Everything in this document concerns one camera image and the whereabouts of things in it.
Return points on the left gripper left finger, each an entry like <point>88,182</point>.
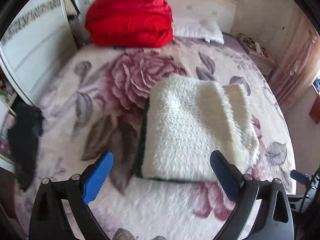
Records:
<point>48,217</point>

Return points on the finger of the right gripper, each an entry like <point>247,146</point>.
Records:
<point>302,179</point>

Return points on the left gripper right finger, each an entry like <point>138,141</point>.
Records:
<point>274,217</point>

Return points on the white fluffy sweater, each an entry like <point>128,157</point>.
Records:
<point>188,119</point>

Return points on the black garment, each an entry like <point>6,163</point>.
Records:
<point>23,139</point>

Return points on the pink window curtain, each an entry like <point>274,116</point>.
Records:
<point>300,63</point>

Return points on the cluttered bedside table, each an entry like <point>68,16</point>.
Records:
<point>257,54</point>

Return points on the white pillow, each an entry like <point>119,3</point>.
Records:
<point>202,28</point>

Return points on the white wardrobe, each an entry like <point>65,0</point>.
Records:
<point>35,47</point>

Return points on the red folded blanket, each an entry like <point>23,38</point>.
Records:
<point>130,23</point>

